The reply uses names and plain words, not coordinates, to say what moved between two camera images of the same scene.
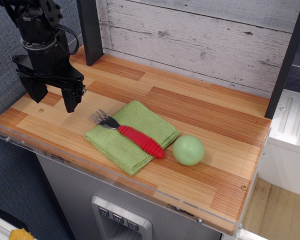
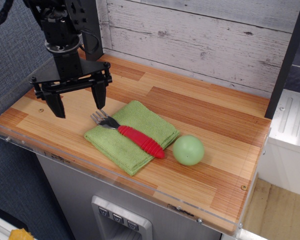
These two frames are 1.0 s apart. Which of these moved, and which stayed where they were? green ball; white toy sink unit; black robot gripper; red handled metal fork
Moved: black robot gripper
Stayed: white toy sink unit; green ball; red handled metal fork
